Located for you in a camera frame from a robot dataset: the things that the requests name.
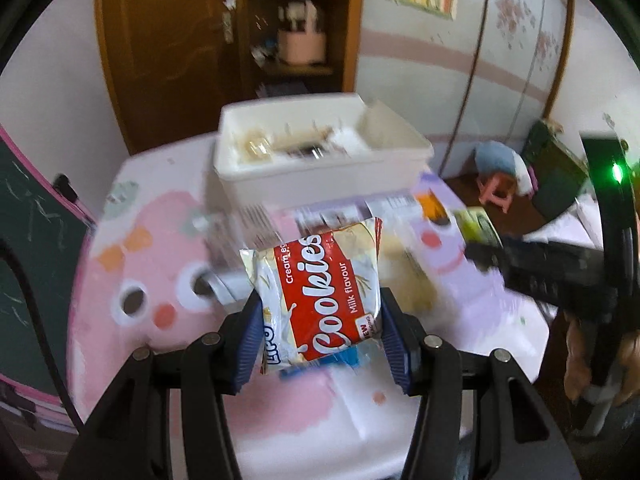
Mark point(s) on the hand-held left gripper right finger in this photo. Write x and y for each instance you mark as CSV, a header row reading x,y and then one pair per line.
x,y
397,360

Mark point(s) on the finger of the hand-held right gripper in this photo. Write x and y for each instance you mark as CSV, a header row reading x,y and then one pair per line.
x,y
492,256

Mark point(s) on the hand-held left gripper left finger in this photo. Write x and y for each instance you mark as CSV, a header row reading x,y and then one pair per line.
x,y
247,355

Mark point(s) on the small green snack packet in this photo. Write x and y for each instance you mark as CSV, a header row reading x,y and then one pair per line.
x,y
475,225

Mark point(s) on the blue and white snack packet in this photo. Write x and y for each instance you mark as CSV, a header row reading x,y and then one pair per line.
x,y
347,360

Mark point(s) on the orange and white bar packet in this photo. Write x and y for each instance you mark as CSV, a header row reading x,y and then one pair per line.
x,y
432,207

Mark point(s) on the yellow cake packet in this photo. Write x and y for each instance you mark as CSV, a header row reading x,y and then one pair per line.
x,y
412,280

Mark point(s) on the red and white cookie packet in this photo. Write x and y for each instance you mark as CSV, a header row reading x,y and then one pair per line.
x,y
320,305

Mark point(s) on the white plastic storage bin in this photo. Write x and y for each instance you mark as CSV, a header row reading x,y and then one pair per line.
x,y
310,175

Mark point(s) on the small yellow cookie packet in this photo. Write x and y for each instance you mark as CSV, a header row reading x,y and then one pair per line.
x,y
255,146

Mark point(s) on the person's right hand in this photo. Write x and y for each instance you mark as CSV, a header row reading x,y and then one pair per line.
x,y
575,355

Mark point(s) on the pink plastic stool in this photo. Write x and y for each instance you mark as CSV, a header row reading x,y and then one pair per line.
x,y
495,187

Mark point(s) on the blue plush cushion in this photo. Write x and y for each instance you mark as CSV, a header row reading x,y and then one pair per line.
x,y
492,157

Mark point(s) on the dark green bag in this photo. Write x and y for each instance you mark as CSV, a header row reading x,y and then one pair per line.
x,y
555,160

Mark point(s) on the cartoon printed tablecloth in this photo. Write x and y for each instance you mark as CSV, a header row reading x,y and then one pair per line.
x,y
150,240

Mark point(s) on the floral sliding wardrobe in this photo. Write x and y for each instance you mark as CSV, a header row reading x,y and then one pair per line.
x,y
500,60

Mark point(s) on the pink framed green chalkboard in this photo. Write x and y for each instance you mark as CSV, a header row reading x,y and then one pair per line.
x,y
30,240

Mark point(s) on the wooden corner shelf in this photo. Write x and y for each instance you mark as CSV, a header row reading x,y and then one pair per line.
x,y
345,20

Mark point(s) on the pink organizer basket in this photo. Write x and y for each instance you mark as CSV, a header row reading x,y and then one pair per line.
x,y
300,42

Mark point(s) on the brown wooden door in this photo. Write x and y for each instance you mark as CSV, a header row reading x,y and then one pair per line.
x,y
160,50

